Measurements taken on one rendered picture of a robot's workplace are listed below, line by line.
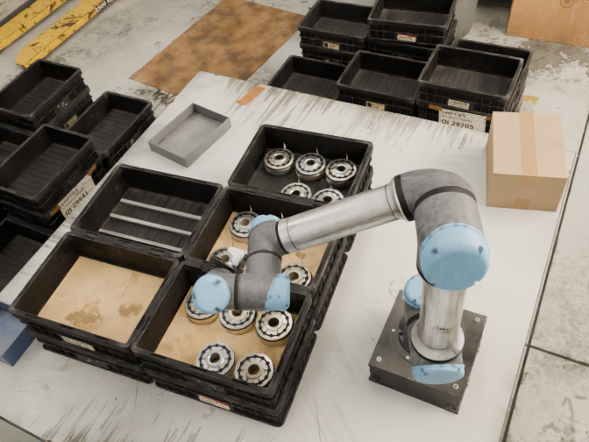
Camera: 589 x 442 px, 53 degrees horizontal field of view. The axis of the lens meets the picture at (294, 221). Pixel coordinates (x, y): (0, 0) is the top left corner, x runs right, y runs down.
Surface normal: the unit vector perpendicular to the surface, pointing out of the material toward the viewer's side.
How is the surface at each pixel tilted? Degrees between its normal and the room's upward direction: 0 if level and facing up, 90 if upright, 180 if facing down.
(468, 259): 84
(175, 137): 0
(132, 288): 0
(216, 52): 2
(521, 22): 73
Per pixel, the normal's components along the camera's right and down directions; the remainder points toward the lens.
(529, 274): -0.11, -0.64
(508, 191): -0.20, 0.76
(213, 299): -0.01, 0.04
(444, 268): -0.03, 0.67
